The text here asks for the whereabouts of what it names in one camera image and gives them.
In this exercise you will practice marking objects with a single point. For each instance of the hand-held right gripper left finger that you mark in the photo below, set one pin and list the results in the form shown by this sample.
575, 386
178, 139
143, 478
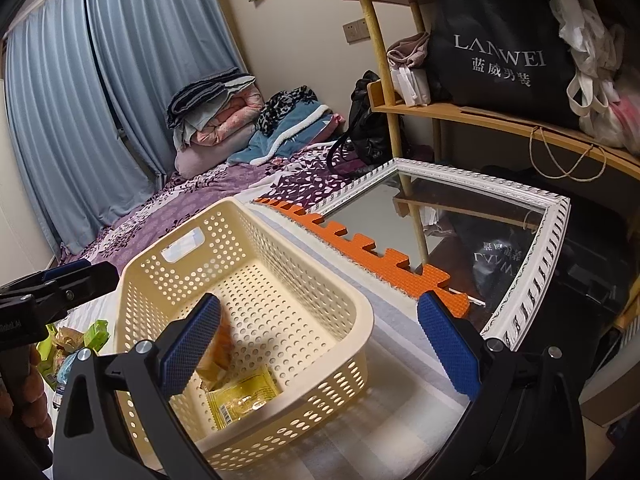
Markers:
192, 346

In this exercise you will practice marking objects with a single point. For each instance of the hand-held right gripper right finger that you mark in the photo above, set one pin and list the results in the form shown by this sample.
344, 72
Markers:
450, 350

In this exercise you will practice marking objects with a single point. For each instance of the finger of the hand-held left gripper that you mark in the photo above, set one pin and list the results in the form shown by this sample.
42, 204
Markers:
90, 282
65, 271

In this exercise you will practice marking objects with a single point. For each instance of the orange snack packet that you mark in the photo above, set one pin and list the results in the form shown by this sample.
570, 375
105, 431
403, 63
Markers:
220, 355

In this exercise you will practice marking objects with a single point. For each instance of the yellow snack packet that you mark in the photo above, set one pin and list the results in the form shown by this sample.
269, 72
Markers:
245, 396

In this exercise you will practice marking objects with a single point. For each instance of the cream perforated plastic basket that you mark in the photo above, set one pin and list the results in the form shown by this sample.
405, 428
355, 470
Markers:
280, 340

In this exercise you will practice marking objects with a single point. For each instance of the person's left hand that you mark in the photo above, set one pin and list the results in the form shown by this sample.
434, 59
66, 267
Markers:
37, 390

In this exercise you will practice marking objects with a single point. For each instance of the long green snack packet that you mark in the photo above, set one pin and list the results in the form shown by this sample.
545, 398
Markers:
46, 355

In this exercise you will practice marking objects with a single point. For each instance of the blue striped white sheet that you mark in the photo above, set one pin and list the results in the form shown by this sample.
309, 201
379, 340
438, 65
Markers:
400, 355

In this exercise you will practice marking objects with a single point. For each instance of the small green snack packet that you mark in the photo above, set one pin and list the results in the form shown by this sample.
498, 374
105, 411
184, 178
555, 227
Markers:
96, 335

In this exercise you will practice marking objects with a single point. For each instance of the crumpled brown snack packet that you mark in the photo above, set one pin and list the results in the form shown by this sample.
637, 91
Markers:
70, 338

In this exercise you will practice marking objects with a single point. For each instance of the orange foam puzzle mat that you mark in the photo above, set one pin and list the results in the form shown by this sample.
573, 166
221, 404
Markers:
440, 290

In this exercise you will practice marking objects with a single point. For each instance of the white framed mirror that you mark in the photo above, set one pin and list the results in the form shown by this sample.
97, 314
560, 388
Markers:
425, 220

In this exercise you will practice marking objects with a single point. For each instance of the purple floral bedsheet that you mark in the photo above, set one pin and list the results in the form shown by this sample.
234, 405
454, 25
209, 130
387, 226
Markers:
200, 195

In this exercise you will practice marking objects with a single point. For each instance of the blue curtain panel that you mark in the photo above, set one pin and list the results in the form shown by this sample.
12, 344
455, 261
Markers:
165, 30
55, 125

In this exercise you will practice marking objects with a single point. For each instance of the black bulky object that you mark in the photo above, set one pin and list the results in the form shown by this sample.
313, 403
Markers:
590, 260

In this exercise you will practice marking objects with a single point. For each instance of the mauve folded quilt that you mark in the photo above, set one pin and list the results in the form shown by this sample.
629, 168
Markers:
210, 157

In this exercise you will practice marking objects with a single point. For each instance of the pink folded quilt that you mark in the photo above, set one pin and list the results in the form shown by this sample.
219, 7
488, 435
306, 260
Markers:
230, 117

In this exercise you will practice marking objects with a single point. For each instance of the blue fleece blanket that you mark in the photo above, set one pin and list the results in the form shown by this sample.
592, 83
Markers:
280, 140

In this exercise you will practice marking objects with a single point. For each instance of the black leather handbag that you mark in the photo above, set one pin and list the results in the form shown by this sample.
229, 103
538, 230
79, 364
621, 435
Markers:
370, 130

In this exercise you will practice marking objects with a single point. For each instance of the wooden corner shelf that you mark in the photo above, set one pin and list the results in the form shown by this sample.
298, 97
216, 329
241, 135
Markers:
500, 120

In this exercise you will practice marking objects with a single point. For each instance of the leopard print cloth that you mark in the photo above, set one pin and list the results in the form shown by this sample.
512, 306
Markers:
285, 105

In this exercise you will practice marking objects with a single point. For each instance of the white cloth tote bag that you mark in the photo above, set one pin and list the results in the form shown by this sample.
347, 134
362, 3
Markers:
595, 110

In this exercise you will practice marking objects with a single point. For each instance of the pink and white plastic bag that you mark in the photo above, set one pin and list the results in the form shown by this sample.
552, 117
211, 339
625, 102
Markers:
627, 120

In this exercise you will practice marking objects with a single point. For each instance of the pink folded cloth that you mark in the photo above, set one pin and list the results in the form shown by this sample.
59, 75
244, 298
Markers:
407, 50

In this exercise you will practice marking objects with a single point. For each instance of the black printed tote bag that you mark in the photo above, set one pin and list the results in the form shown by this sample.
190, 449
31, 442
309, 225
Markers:
500, 20

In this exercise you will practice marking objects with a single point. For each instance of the beige wall socket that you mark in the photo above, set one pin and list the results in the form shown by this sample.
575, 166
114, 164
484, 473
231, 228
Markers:
357, 31

